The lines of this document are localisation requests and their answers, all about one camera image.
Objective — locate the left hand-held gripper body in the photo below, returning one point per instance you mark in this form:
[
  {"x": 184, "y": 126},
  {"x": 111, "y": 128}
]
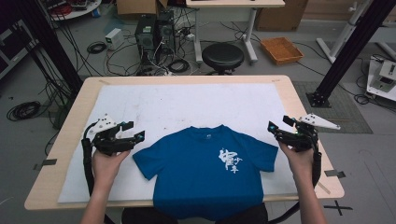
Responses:
[{"x": 107, "y": 141}]

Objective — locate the black metal rack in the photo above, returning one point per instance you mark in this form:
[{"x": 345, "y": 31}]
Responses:
[{"x": 12, "y": 46}]

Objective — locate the person's left hand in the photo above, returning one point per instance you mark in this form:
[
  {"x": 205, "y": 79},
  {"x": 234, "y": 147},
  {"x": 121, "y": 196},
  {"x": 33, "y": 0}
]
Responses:
[{"x": 107, "y": 166}]

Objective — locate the grey tape strip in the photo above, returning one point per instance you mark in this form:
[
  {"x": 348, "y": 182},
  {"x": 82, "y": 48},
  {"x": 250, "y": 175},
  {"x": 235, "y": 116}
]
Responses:
[
  {"x": 334, "y": 173},
  {"x": 48, "y": 162}
]

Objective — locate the tan tape strip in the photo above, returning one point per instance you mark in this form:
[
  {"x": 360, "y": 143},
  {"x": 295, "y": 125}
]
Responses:
[{"x": 324, "y": 188}]

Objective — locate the small cardboard box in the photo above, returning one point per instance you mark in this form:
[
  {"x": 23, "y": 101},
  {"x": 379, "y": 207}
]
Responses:
[{"x": 137, "y": 6}]

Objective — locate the black tape cross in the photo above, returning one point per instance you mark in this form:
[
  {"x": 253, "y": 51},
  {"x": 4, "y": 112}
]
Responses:
[{"x": 337, "y": 207}]

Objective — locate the black computer tower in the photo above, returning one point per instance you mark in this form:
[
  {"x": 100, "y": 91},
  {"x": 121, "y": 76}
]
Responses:
[
  {"x": 145, "y": 35},
  {"x": 166, "y": 31}
]

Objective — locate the white foam mat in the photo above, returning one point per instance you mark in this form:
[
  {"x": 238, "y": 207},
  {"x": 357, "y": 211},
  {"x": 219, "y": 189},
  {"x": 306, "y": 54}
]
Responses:
[{"x": 174, "y": 102}]

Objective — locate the round white table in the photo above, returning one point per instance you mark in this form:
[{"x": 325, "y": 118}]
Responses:
[{"x": 77, "y": 11}]

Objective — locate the large cardboard box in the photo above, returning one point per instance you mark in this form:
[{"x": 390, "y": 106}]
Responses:
[{"x": 280, "y": 15}]

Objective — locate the black metal post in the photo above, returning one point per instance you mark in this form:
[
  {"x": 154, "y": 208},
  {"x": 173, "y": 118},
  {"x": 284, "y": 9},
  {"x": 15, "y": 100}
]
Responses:
[
  {"x": 355, "y": 46},
  {"x": 49, "y": 43}
]

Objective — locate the white device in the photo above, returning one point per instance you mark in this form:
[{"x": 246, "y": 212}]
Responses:
[{"x": 384, "y": 77}]

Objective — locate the person's dark trousers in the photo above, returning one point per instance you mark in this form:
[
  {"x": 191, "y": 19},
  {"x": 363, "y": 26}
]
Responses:
[{"x": 137, "y": 216}]

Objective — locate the person's right hand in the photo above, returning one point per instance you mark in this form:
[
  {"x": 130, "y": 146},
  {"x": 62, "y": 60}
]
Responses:
[{"x": 300, "y": 161}]

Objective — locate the white metal stand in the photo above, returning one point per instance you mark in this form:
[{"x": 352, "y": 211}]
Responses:
[{"x": 342, "y": 34}]

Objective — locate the grey floor mat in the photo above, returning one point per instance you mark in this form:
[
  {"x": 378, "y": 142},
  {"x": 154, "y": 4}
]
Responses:
[{"x": 342, "y": 105}]

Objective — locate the blue t-shirt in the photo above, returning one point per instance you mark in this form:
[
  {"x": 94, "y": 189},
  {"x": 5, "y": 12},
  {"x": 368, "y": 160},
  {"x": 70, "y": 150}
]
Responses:
[{"x": 199, "y": 177}]

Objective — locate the black round stool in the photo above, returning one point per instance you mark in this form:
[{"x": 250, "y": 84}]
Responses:
[{"x": 223, "y": 56}]

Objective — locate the orange basket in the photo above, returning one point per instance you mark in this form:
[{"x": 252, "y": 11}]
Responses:
[{"x": 281, "y": 50}]

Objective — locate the white power supply box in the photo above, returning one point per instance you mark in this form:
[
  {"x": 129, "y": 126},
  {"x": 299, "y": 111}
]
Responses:
[{"x": 114, "y": 38}]

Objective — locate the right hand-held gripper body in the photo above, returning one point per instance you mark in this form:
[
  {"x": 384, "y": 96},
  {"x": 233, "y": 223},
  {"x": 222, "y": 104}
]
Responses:
[{"x": 300, "y": 138}]

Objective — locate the white desk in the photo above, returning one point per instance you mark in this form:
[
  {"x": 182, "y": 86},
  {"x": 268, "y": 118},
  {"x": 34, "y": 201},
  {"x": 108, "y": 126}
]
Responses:
[{"x": 233, "y": 3}]

